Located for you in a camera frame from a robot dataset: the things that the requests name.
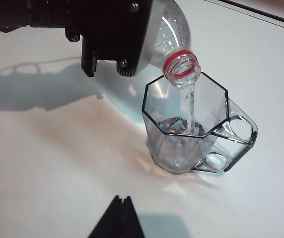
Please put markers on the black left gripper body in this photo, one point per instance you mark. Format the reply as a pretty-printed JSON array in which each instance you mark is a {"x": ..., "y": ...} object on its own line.
[{"x": 57, "y": 12}]

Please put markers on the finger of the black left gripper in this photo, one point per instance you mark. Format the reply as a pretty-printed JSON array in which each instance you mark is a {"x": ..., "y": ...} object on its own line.
[{"x": 114, "y": 44}]

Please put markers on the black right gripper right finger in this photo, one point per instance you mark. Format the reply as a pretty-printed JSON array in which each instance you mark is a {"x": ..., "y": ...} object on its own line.
[{"x": 132, "y": 223}]

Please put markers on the clear red-label water bottle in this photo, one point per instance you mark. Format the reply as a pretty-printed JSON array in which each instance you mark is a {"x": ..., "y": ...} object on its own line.
[{"x": 174, "y": 37}]

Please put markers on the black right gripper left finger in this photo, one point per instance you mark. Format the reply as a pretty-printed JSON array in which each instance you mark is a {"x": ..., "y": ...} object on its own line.
[{"x": 108, "y": 223}]

